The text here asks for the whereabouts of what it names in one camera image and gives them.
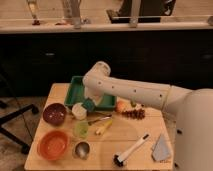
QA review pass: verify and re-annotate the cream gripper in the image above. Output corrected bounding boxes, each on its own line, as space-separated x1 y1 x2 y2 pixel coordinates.
84 87 104 106

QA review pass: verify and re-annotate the green sponge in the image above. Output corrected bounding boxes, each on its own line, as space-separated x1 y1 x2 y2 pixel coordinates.
82 98 95 112

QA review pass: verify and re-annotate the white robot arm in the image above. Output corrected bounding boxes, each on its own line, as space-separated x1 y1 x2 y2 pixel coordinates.
83 61 213 171

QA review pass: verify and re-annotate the green plastic tray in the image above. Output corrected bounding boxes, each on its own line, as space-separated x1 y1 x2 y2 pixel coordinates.
64 76 117 111

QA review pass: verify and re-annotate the white paper cup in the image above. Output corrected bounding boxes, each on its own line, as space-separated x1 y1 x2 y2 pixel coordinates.
72 103 87 120

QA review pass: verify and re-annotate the metal spoon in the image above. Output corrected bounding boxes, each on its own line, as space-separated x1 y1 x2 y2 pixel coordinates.
88 115 112 126

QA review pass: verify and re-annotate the orange toy fruit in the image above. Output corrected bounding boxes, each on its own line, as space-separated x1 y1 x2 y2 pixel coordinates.
115 101 127 113

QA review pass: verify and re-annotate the yellow toy corn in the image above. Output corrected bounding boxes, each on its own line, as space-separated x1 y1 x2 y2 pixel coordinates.
95 119 113 135

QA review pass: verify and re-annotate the green translucent cup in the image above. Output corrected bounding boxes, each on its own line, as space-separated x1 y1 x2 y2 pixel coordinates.
73 121 89 139

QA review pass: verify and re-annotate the brown toy grape bunch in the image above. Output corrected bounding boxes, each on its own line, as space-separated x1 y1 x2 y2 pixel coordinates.
122 109 145 120

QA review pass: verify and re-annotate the small metal cup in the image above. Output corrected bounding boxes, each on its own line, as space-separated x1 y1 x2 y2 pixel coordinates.
74 141 90 160

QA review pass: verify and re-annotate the wooden table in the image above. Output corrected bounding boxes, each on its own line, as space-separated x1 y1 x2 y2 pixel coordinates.
23 82 178 171

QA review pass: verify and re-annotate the orange bowl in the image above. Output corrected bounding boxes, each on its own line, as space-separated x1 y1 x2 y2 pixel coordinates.
37 130 70 161

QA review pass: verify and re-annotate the white dish brush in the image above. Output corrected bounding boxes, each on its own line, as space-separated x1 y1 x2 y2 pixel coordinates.
113 134 149 167

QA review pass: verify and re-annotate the black office chair base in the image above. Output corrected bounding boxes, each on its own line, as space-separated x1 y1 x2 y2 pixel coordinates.
0 103 39 155

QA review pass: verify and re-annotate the grey folded cloth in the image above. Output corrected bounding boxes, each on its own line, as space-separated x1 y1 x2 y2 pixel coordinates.
151 134 171 162

